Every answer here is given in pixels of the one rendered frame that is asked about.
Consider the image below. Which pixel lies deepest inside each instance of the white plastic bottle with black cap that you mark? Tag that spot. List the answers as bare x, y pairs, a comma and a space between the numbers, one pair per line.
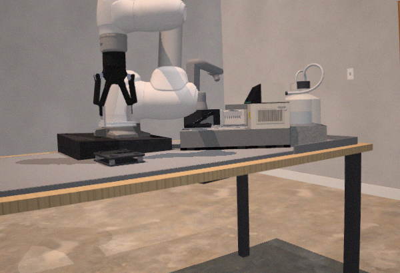
304, 109

